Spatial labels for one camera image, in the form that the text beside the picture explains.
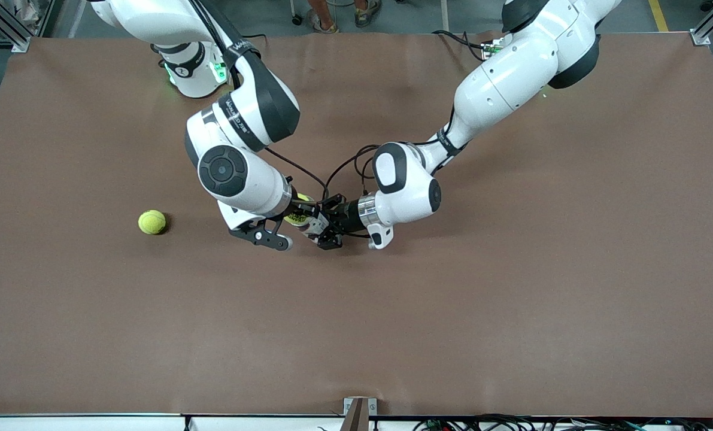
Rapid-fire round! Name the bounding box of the clear tennis ball can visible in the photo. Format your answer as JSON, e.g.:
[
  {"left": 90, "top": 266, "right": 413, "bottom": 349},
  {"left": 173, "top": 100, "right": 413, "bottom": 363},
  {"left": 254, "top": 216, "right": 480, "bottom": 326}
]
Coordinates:
[{"left": 301, "top": 212, "right": 333, "bottom": 247}]

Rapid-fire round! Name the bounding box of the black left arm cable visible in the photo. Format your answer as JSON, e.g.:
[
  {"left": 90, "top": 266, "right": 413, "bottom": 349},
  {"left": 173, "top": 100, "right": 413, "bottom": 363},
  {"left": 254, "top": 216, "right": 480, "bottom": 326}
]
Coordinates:
[{"left": 323, "top": 108, "right": 456, "bottom": 205}]

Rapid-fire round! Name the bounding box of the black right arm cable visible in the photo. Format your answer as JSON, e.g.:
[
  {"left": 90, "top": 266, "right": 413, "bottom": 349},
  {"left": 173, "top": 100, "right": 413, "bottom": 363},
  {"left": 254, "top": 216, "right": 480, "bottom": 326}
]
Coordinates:
[{"left": 186, "top": 0, "right": 329, "bottom": 208}]

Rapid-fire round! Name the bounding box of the bare leg with sandal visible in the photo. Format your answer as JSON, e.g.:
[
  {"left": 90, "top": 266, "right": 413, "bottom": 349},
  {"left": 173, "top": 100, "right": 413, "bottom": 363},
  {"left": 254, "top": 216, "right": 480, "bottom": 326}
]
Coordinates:
[
  {"left": 354, "top": 0, "right": 383, "bottom": 28},
  {"left": 307, "top": 0, "right": 339, "bottom": 34}
]

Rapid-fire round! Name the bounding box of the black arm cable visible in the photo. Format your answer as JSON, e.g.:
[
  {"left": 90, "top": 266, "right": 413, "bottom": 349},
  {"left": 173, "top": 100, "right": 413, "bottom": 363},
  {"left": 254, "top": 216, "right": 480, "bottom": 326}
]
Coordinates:
[
  {"left": 186, "top": 0, "right": 329, "bottom": 208},
  {"left": 323, "top": 108, "right": 456, "bottom": 205}
]

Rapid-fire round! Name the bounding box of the black left base cable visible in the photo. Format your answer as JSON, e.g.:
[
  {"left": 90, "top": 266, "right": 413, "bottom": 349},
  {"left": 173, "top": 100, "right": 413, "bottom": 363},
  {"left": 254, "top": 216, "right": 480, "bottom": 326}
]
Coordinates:
[{"left": 432, "top": 29, "right": 490, "bottom": 62}]

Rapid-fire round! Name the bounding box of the yellow tennis ball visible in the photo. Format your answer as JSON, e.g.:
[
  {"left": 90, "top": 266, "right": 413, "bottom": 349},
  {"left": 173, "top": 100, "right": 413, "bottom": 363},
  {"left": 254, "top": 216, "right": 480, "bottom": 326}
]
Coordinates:
[
  {"left": 138, "top": 210, "right": 167, "bottom": 235},
  {"left": 284, "top": 194, "right": 312, "bottom": 227}
]

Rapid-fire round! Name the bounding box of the tangle of black cables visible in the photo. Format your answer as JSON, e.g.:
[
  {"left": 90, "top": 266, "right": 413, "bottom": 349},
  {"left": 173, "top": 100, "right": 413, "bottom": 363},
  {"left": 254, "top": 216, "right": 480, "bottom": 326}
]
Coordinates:
[{"left": 413, "top": 413, "right": 713, "bottom": 431}]

